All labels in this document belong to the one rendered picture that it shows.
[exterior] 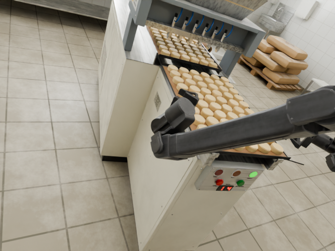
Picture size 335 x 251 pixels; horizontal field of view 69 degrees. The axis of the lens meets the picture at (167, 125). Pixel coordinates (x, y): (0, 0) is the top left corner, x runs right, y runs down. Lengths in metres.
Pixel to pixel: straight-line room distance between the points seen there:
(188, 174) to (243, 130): 0.49
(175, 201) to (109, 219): 0.65
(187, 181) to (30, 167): 1.14
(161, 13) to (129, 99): 0.51
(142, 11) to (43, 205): 1.19
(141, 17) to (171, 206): 0.88
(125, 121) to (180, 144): 1.04
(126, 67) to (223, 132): 0.95
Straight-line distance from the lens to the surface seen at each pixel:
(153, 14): 1.38
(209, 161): 0.85
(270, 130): 0.45
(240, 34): 1.59
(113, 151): 1.77
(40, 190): 1.69
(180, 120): 0.61
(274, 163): 1.03
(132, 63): 1.37
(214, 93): 1.16
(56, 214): 1.60
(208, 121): 0.93
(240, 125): 0.48
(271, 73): 4.84
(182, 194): 1.03
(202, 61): 1.48
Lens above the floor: 1.38
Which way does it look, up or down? 35 degrees down
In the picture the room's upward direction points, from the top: 24 degrees clockwise
